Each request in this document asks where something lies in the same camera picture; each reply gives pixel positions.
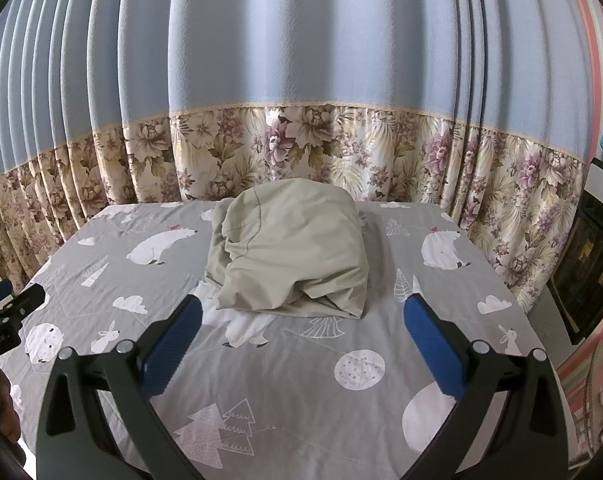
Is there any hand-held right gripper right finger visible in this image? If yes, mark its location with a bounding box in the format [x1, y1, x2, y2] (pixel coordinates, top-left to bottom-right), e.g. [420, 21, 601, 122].
[403, 292, 577, 480]

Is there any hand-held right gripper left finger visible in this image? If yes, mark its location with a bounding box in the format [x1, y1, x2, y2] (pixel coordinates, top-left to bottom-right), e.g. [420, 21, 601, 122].
[35, 294, 204, 480]

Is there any beige jacket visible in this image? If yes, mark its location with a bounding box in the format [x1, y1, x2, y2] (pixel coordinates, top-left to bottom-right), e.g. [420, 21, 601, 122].
[204, 177, 372, 322]

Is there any person's left hand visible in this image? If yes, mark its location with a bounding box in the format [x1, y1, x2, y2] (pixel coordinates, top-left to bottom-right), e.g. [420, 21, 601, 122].
[0, 360, 23, 445]

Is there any grey animal print bedsheet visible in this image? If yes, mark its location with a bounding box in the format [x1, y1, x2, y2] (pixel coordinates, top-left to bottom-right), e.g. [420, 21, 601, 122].
[0, 200, 578, 480]

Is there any black and white appliance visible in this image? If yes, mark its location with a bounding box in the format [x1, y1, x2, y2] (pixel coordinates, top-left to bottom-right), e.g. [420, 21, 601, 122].
[546, 157, 603, 346]

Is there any blue curtain with floral hem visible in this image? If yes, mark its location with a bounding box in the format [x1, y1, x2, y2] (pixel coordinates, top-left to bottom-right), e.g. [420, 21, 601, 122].
[0, 0, 588, 313]

